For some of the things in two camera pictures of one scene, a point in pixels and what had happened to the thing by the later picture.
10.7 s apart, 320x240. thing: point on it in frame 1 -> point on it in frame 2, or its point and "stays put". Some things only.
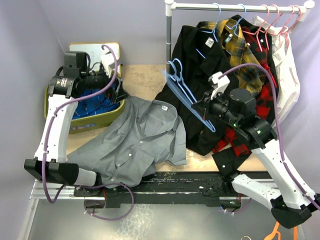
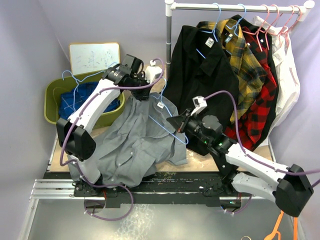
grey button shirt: [142, 135] stays put
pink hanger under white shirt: [285, 29] stays put
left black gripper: [119, 92] -> [144, 95]
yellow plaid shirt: [234, 43] stays put
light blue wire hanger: [174, 81] -> [169, 112]
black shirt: [198, 54] stays put
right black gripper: [201, 109] -> [180, 122]
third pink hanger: [266, 41] stays put
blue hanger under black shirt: [214, 31] stays put
